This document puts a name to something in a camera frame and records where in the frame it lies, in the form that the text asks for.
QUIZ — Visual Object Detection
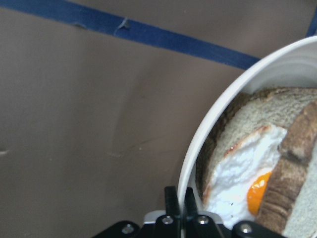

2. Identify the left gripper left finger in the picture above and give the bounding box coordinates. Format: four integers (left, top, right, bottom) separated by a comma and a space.
164, 186, 181, 220

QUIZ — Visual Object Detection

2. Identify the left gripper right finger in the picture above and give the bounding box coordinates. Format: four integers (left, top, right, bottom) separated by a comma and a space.
184, 187, 198, 221

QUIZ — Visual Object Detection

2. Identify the bread slice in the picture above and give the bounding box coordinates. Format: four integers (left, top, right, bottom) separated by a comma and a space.
255, 101, 317, 234
195, 87, 317, 198

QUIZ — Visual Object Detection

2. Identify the cream round plate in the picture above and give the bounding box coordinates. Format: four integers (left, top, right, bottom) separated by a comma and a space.
177, 36, 317, 212

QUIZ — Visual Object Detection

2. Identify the bread slice on plate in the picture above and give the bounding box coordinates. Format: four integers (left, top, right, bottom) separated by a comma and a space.
195, 87, 317, 198

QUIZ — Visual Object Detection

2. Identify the fried egg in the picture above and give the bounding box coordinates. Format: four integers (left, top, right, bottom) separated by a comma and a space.
203, 124, 287, 229

